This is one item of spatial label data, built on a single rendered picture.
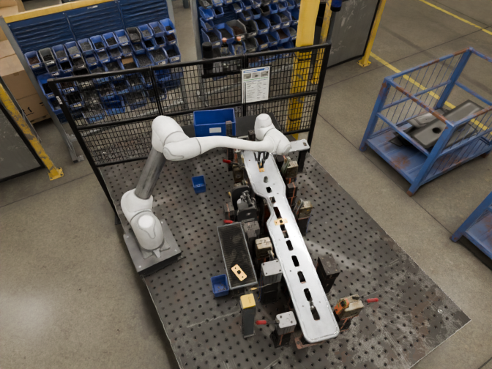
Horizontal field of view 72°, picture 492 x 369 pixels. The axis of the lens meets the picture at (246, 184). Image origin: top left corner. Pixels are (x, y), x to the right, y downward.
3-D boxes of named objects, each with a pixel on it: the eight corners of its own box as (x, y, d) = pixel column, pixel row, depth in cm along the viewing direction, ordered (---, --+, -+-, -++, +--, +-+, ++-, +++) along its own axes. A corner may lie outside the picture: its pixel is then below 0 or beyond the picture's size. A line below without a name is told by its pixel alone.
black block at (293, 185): (296, 212, 253) (302, 187, 230) (282, 215, 251) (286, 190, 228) (293, 203, 258) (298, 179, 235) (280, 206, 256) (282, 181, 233)
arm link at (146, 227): (144, 254, 213) (138, 237, 196) (132, 233, 222) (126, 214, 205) (168, 242, 220) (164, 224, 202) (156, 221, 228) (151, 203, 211)
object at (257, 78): (269, 100, 266) (271, 64, 242) (241, 105, 262) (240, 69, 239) (268, 99, 267) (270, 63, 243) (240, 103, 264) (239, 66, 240)
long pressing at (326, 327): (346, 334, 170) (347, 333, 169) (304, 345, 167) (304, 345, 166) (269, 146, 256) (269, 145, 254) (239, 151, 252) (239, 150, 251)
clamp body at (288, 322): (292, 346, 194) (299, 326, 166) (273, 351, 192) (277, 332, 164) (286, 329, 200) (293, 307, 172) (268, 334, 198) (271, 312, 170)
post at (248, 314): (255, 334, 198) (257, 307, 164) (242, 338, 196) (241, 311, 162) (252, 321, 202) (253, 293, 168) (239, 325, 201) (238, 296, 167)
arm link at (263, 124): (250, 134, 217) (263, 146, 210) (251, 114, 205) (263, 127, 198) (264, 127, 221) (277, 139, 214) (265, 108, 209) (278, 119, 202)
